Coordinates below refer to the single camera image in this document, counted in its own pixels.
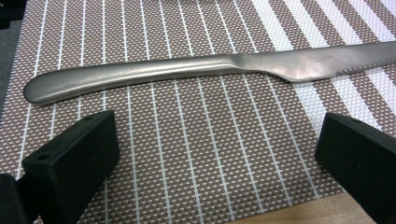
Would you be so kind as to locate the silver metal table knife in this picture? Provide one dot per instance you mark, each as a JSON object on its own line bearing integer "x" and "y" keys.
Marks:
{"x": 130, "y": 73}

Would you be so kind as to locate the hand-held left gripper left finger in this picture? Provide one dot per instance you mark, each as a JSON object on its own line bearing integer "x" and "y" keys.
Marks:
{"x": 74, "y": 161}

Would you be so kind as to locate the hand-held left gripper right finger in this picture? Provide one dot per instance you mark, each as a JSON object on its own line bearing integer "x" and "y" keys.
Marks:
{"x": 361, "y": 158}

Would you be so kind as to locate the brown white striped woven placemat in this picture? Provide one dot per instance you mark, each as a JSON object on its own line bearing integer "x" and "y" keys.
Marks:
{"x": 199, "y": 133}

